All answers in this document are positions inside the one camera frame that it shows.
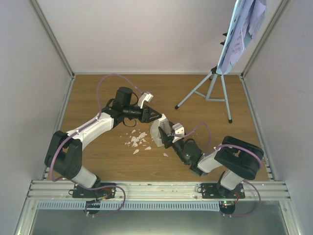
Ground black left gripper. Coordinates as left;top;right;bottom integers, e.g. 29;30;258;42
124;104;162;123

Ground light blue music stand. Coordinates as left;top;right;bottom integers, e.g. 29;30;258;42
174;0;268;123

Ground sheet music papers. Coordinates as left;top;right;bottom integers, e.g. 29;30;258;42
227;0;267;67

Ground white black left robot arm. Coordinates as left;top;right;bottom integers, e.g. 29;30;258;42
45;87;161;198

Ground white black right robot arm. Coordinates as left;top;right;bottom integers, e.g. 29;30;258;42
158;127;264;198

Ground white plastic debris pile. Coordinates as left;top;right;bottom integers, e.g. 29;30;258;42
124;129;154;155

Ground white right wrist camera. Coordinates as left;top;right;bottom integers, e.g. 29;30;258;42
172;123;185;143

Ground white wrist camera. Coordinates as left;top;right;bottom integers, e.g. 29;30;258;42
138;92;154;109
172;123;185;143

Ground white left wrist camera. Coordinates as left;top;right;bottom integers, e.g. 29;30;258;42
138;92;154;109

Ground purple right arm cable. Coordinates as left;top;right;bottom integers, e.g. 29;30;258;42
183;122;264;167

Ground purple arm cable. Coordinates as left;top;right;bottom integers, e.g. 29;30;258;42
183;122;264;167
48;73;144;183

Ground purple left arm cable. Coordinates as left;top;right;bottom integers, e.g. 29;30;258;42
48;73;144;183

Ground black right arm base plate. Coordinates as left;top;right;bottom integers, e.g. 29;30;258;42
197;183;246;199

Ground grey slotted cable duct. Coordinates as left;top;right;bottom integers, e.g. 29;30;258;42
37;200;220;212

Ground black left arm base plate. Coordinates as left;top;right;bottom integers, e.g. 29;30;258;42
68;182;116;200

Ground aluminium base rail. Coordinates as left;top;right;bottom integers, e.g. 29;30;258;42
26;181;291;201

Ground aluminium frame post left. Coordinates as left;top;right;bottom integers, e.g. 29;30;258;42
28;0;75;79

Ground aluminium frame post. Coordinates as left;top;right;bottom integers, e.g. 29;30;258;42
240;0;294;79
28;0;75;79

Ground aluminium frame post right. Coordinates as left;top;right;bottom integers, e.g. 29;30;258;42
240;0;294;79

